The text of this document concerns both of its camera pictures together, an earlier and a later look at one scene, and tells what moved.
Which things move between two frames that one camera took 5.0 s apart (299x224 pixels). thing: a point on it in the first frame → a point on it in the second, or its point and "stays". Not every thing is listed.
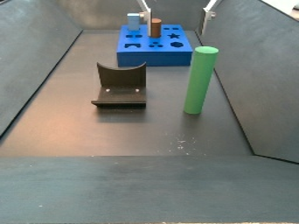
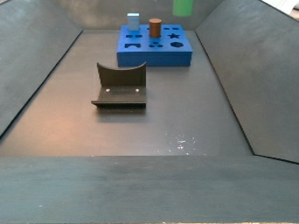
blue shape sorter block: x=163 y=51 stays
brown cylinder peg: x=155 y=27 stays
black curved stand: x=121 y=87 stays
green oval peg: x=198 y=78 → x=182 y=8
